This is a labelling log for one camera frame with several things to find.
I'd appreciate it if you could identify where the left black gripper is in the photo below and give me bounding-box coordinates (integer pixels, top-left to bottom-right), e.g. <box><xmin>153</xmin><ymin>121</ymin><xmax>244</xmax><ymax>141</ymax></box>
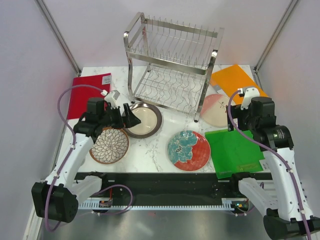
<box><xmin>99</xmin><ymin>103</ymin><xmax>141</xmax><ymax>130</ymax></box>

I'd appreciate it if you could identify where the brown rimmed cream plate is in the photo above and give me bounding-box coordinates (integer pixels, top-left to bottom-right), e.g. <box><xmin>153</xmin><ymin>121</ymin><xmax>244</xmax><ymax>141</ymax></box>
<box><xmin>123</xmin><ymin>102</ymin><xmax>163</xmax><ymax>139</ymax></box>

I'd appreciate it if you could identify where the pink and cream plate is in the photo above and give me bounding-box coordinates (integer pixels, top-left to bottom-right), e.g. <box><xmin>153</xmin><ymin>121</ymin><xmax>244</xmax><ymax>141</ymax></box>
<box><xmin>200</xmin><ymin>94</ymin><xmax>230</xmax><ymax>128</ymax></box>

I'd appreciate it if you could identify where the white petal pattern plate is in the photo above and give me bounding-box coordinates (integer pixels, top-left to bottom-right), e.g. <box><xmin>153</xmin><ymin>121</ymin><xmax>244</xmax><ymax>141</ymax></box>
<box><xmin>89</xmin><ymin>127</ymin><xmax>129</xmax><ymax>165</ymax></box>

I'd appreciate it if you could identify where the red and blue floral plate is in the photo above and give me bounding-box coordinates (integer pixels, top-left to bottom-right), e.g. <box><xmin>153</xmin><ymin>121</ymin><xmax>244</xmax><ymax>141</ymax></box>
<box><xmin>166</xmin><ymin>130</ymin><xmax>211</xmax><ymax>172</ymax></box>

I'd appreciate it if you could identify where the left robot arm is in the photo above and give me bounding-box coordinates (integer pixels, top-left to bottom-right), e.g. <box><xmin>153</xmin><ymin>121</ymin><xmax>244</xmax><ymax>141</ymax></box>
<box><xmin>31</xmin><ymin>97</ymin><xmax>141</xmax><ymax>223</ymax></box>

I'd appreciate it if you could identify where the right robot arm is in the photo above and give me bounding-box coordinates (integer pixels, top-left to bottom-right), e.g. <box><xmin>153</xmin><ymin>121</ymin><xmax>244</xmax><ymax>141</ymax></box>
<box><xmin>227</xmin><ymin>93</ymin><xmax>320</xmax><ymax>240</ymax></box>

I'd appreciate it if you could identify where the stainless steel dish rack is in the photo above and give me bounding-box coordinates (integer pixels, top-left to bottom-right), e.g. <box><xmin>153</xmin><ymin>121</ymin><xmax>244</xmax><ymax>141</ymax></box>
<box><xmin>123</xmin><ymin>12</ymin><xmax>225</xmax><ymax>122</ymax></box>

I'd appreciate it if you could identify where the orange folder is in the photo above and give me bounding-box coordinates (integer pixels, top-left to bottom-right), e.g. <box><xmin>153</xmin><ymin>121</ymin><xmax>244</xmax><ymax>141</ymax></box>
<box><xmin>209</xmin><ymin>64</ymin><xmax>268</xmax><ymax>97</ymax></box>

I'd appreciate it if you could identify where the green folder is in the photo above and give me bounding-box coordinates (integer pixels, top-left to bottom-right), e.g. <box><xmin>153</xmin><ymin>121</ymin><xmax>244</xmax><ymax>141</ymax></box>
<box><xmin>205</xmin><ymin>129</ymin><xmax>266</xmax><ymax>179</ymax></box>

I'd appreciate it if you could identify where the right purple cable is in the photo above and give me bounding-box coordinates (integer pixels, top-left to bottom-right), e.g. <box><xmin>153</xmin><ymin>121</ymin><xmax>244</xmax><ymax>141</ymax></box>
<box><xmin>226</xmin><ymin>91</ymin><xmax>313</xmax><ymax>240</ymax></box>

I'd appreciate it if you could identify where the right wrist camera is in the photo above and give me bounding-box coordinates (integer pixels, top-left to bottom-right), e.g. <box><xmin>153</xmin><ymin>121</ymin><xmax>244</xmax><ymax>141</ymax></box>
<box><xmin>238</xmin><ymin>86</ymin><xmax>260</xmax><ymax>110</ymax></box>

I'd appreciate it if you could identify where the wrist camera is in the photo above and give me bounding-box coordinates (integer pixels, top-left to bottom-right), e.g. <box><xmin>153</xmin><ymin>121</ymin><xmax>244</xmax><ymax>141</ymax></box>
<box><xmin>104</xmin><ymin>90</ymin><xmax>120</xmax><ymax>109</ymax></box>
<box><xmin>238</xmin><ymin>86</ymin><xmax>260</xmax><ymax>110</ymax></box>

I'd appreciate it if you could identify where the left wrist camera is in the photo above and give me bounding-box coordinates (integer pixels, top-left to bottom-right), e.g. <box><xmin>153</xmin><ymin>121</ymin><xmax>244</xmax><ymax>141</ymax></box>
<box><xmin>104</xmin><ymin>90</ymin><xmax>120</xmax><ymax>109</ymax></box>

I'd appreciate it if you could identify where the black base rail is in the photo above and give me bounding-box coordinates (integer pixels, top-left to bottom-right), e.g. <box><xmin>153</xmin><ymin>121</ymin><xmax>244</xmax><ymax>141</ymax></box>
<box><xmin>73</xmin><ymin>171</ymin><xmax>275</xmax><ymax>207</ymax></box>

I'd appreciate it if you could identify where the white cable duct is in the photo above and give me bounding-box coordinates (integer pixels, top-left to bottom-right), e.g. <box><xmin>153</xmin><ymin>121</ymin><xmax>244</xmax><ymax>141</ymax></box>
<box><xmin>78</xmin><ymin>197</ymin><xmax>248</xmax><ymax>211</ymax></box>

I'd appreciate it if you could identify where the aluminium frame post right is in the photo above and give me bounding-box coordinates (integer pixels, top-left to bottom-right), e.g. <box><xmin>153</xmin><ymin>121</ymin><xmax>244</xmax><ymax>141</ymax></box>
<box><xmin>253</xmin><ymin>0</ymin><xmax>301</xmax><ymax>73</ymax></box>

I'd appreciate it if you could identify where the aluminium frame post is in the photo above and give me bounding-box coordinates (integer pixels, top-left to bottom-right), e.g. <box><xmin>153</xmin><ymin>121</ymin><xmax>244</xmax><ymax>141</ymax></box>
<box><xmin>253</xmin><ymin>0</ymin><xmax>301</xmax><ymax>73</ymax></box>
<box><xmin>35</xmin><ymin>0</ymin><xmax>82</xmax><ymax>77</ymax></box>

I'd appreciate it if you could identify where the aluminium frame post left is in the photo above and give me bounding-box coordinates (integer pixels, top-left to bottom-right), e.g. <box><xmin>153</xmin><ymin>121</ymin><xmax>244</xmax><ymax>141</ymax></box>
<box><xmin>35</xmin><ymin>0</ymin><xmax>82</xmax><ymax>77</ymax></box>

